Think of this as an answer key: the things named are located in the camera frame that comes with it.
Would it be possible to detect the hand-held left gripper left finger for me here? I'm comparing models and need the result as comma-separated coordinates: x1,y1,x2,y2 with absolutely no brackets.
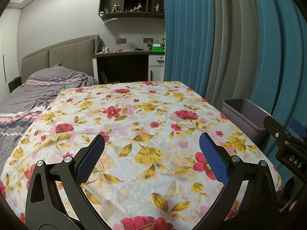
25,134,108,230

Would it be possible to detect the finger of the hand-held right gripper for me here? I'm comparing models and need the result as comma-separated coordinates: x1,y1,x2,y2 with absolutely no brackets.
263,115,307,149
289,117,307,139

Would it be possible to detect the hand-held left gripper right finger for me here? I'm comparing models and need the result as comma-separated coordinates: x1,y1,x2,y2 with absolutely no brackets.
200,132,280,230

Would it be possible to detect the grey plastic bin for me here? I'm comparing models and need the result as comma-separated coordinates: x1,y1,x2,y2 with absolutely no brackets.
222,97,274,145

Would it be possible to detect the person's right hand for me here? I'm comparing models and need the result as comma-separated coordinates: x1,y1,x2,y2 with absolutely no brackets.
288,201,301,212

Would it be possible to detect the blue curtain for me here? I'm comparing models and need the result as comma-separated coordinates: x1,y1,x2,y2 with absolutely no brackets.
163,0,217,101
249,0,307,190

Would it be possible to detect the floral tablecloth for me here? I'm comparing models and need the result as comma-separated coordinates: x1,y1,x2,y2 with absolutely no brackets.
0,81,283,230

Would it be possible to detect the grey curtain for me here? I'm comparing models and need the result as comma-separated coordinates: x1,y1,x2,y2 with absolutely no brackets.
212,0,279,116

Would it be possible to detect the grey striped duvet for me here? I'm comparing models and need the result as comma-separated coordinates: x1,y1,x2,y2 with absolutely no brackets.
0,63,99,174

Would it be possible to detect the dark desk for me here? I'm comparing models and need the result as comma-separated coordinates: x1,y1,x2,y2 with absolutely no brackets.
92,51,166,85

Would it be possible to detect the grey padded headboard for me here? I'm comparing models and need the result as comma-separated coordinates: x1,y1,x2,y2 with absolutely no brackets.
21,34,100,85

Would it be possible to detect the white drawer cabinet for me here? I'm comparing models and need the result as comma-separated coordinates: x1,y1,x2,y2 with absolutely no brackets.
148,54,166,82

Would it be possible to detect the white wardrobe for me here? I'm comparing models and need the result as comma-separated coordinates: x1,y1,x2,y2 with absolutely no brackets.
0,7,22,94

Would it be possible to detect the group of small figurines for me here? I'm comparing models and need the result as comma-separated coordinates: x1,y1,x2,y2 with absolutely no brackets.
103,0,164,14

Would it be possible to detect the black bed frame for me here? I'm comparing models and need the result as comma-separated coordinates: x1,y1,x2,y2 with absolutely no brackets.
8,76,21,93

